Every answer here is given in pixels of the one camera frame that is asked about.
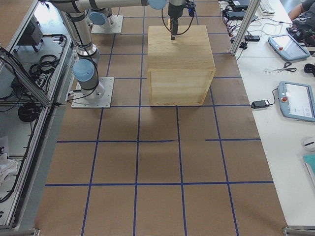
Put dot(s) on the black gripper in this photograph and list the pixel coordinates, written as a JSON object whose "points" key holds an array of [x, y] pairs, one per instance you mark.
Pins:
{"points": [[174, 12]]}

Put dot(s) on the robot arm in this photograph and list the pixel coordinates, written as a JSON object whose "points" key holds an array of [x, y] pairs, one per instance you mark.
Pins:
{"points": [[75, 11], [102, 17]]}

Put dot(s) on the wooden drawer cabinet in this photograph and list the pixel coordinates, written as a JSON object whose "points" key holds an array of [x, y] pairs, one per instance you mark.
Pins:
{"points": [[180, 71]]}

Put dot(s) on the teach pendant far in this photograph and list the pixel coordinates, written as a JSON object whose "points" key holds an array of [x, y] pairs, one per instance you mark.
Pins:
{"points": [[287, 47]]}

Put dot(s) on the teach pendant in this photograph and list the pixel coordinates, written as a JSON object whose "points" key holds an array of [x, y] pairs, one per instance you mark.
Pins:
{"points": [[287, 47], [296, 101]]}

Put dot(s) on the black power adapter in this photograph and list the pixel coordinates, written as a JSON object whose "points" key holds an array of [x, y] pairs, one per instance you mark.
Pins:
{"points": [[260, 104]]}

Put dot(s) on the teach pendant near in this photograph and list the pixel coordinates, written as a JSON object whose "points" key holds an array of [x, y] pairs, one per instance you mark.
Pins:
{"points": [[296, 101]]}

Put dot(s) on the white computer mouse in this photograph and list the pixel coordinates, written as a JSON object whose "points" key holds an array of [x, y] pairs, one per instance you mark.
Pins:
{"points": [[308, 143]]}

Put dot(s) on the teal notebook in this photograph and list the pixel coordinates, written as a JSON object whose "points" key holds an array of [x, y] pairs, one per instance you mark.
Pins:
{"points": [[309, 161]]}

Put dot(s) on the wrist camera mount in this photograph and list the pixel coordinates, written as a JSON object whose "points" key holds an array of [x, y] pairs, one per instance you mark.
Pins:
{"points": [[190, 6]]}

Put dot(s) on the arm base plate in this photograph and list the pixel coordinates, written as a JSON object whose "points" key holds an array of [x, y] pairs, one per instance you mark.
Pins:
{"points": [[116, 29], [100, 98]]}

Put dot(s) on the aluminium frame post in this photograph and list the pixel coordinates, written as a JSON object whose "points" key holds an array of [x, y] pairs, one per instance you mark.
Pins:
{"points": [[252, 8]]}

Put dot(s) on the black handled scissors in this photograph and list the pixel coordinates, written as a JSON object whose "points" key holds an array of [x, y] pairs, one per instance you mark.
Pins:
{"points": [[286, 67]]}

